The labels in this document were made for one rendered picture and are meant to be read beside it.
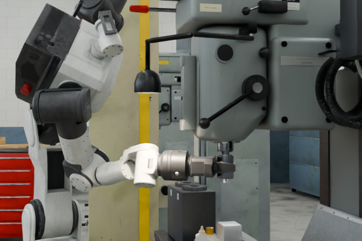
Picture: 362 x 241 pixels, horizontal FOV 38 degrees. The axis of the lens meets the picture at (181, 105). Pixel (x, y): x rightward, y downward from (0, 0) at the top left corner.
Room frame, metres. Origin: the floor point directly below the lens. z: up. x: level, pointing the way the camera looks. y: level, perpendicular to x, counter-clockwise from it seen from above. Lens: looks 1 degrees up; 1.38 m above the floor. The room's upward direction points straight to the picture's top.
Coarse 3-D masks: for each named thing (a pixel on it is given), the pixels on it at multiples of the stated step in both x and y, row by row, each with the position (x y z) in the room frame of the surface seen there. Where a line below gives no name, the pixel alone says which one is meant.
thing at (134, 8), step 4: (132, 8) 1.55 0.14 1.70; (136, 8) 1.55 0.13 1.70; (140, 8) 1.55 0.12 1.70; (144, 8) 1.55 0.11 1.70; (148, 8) 1.56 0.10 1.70; (152, 8) 1.56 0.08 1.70; (156, 8) 1.57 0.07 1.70; (160, 8) 1.57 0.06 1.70; (164, 8) 1.57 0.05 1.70; (168, 8) 1.58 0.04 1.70; (140, 12) 1.56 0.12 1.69; (144, 12) 1.56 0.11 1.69
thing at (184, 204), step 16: (176, 192) 1.88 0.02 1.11; (192, 192) 1.81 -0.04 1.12; (208, 192) 1.82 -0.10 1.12; (176, 208) 1.88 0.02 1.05; (192, 208) 1.81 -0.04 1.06; (208, 208) 1.82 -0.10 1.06; (176, 224) 1.88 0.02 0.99; (192, 224) 1.81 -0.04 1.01; (208, 224) 1.82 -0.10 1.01; (176, 240) 1.88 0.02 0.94; (192, 240) 1.81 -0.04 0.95
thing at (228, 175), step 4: (220, 160) 1.49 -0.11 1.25; (224, 160) 1.49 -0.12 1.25; (228, 160) 1.49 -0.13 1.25; (232, 160) 1.50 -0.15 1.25; (228, 172) 1.49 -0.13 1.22; (232, 172) 1.50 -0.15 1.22; (220, 176) 1.49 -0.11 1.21; (224, 176) 1.49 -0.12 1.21; (228, 176) 1.49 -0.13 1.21; (232, 176) 1.50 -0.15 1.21
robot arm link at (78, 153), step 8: (88, 136) 1.61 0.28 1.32; (64, 144) 1.58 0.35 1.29; (72, 144) 1.57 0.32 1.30; (80, 144) 1.58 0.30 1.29; (88, 144) 1.62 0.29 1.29; (64, 152) 1.62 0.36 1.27; (72, 152) 1.60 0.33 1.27; (80, 152) 1.61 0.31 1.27; (88, 152) 1.64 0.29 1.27; (104, 152) 1.72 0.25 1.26; (64, 160) 1.66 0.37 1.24; (72, 160) 1.63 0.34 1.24; (80, 160) 1.63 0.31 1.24; (88, 160) 1.66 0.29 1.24; (64, 168) 1.67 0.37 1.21; (72, 168) 1.64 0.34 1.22; (80, 168) 1.65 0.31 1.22; (72, 176) 1.66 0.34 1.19; (80, 176) 1.64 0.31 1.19; (72, 184) 1.69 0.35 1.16; (80, 184) 1.67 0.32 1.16; (88, 184) 1.65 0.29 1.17
